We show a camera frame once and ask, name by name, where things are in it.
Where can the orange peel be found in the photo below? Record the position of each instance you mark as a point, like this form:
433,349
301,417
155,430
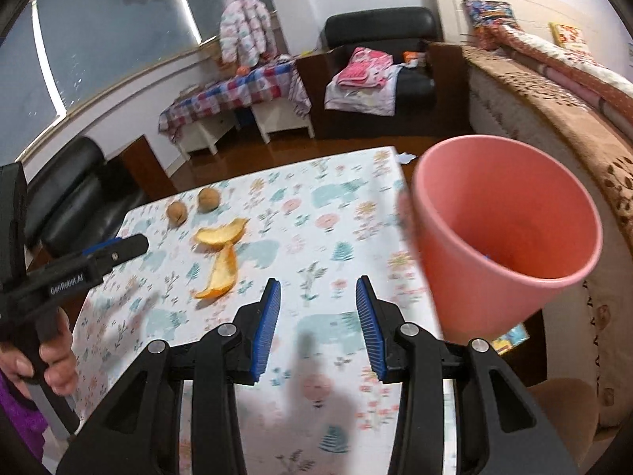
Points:
223,277
220,233

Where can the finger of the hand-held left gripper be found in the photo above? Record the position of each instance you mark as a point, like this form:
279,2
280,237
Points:
123,250

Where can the pink folded clothes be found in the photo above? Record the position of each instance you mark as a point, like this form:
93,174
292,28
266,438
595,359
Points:
363,67

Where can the white wooden desk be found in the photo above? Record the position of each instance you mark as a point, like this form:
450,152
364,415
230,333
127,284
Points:
282,118

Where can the window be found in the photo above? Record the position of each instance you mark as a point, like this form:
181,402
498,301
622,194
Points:
99,39

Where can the brown leaf pattern blanket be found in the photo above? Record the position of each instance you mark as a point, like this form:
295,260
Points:
544,104

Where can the person's left forearm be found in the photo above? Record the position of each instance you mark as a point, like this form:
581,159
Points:
22,420

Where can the plaid tablecloth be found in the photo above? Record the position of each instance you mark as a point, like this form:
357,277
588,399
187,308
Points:
232,94

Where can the orange fruit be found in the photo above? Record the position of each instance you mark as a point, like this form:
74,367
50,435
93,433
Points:
242,70

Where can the white wooden bed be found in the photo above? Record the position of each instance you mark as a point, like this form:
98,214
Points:
445,0

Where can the person's left hand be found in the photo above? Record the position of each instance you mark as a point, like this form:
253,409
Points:
62,361

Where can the black leather armchair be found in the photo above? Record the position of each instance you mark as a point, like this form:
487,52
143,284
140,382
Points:
381,24

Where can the brown stool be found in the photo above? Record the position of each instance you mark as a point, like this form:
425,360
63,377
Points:
564,410

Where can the black leather sofa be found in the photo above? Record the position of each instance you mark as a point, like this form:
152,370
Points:
64,168

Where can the floral rolled quilt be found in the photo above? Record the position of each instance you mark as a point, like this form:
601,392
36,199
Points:
568,67

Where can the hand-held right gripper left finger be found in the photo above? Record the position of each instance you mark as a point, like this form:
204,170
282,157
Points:
267,331

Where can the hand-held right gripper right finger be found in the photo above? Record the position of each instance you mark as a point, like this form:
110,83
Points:
368,326

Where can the yellow cushion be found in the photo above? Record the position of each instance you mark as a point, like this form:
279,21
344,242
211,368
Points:
568,35

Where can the floral animal print tablecloth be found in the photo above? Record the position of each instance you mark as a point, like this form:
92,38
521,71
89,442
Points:
321,227

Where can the pink plastic bucket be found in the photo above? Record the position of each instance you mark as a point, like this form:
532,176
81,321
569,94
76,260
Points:
445,257

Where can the colourful picture book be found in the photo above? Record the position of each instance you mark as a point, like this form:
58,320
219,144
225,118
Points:
512,339

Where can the colourful patterned pillow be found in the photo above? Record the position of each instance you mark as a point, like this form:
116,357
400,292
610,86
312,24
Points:
489,22

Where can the pink white puffer jacket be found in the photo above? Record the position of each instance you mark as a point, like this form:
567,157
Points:
242,24

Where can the white paper scrap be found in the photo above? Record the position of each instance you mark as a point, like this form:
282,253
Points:
405,157

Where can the brown walnut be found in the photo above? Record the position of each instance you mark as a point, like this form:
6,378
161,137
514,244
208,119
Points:
177,212
208,199

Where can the white cloth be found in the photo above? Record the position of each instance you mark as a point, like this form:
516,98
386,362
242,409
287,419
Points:
361,99

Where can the small orange box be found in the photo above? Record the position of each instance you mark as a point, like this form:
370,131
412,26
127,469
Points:
411,56

